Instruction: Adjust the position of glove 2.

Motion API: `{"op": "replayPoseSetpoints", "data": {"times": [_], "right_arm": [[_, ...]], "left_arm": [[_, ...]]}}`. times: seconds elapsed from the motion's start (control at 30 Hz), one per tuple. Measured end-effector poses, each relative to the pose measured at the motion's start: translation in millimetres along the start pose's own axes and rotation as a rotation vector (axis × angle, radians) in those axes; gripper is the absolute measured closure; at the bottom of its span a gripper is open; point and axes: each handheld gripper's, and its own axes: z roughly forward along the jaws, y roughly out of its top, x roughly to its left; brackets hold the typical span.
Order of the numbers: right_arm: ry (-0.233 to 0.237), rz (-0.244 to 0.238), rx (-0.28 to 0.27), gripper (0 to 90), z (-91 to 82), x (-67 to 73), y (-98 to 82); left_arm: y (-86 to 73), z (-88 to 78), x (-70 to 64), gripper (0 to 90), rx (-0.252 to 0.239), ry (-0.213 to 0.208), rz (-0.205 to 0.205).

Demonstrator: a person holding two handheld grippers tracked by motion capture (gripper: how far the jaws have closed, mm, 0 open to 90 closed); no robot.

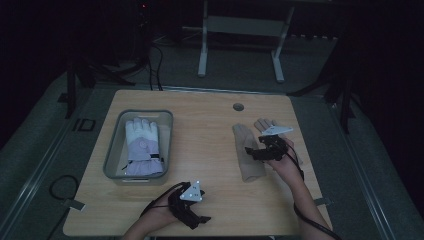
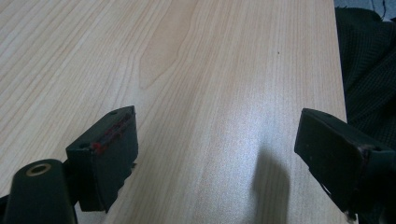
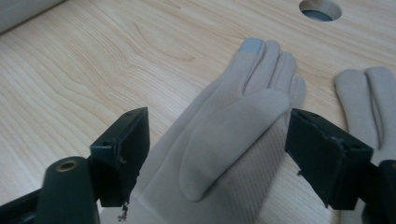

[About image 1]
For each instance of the grey metal table bracket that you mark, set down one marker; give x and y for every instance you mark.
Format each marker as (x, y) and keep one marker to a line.
(323, 201)
(75, 205)

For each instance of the grey plastic basket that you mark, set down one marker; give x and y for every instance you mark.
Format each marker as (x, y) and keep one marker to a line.
(112, 150)

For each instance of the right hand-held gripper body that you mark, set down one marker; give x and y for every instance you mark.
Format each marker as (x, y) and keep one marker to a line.
(278, 141)

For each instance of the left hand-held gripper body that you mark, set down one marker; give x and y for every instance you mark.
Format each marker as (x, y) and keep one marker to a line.
(181, 203)

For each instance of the person's left hand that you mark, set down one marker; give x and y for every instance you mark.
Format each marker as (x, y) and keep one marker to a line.
(162, 210)

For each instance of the dark curtain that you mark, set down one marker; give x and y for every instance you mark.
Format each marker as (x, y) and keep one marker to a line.
(396, 73)

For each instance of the person's right hand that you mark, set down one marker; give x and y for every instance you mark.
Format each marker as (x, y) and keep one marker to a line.
(287, 170)

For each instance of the white and purple ski glove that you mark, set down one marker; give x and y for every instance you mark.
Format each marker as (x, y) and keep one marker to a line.
(141, 146)

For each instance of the white metal stand frame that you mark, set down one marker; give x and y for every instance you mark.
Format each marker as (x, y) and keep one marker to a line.
(243, 26)

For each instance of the black equipment stand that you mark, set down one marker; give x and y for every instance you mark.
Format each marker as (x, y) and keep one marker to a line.
(143, 30)

